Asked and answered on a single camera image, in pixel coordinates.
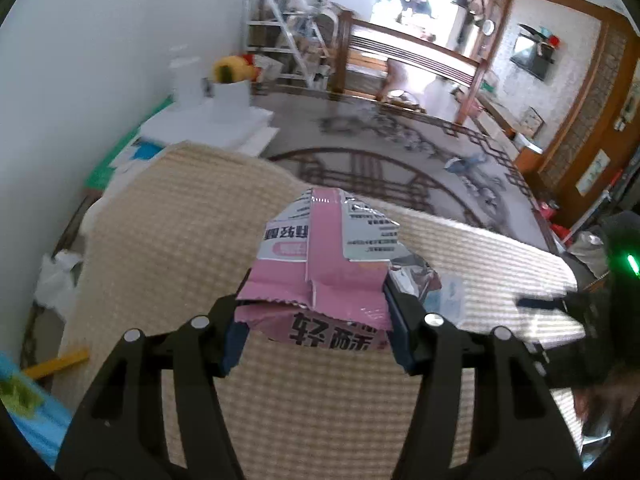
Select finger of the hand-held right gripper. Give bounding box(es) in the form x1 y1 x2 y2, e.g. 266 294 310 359
516 296 568 313

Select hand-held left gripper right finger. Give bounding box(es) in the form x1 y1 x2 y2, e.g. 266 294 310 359
382 280 585 480

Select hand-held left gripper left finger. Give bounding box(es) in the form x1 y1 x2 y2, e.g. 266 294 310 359
54 267 251 480

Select pink snack wrapper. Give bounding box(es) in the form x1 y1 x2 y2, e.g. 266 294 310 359
235 186 443 353

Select person's right hand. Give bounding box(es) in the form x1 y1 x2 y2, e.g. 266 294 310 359
572 375 633 441

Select beige checked table mat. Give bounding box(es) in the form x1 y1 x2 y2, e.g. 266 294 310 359
52 142 591 476

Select wooden television cabinet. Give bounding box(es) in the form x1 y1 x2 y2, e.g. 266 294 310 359
475 87 546 176

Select yellow stick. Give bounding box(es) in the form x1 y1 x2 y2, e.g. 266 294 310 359
22 347 91 380

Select framed geometric pattern picture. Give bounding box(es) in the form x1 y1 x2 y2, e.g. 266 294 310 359
520 107 545 137

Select crumpled white plastic bag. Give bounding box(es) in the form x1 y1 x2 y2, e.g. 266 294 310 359
35 250 83 321

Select light blue plastic item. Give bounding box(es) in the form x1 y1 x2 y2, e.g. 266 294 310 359
0 352 76 466

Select green board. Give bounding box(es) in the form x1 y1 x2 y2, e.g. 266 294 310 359
82 95 173 193

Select white foam boxes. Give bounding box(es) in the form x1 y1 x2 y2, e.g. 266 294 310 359
135 57 281 156

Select yellow plush toy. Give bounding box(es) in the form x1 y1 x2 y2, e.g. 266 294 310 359
212 56 253 85

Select white metal rack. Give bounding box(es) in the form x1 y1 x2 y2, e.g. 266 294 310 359
242 0 346 91

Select small wall picture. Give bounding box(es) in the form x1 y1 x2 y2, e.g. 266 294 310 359
575 150 612 197

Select wall mounted television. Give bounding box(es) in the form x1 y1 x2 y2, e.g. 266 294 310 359
510 37 551 82

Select wall shelf with items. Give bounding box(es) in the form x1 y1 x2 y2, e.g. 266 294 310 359
517 22 558 63

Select wooden bed frame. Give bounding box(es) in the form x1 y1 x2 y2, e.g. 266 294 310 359
332 7 488 126

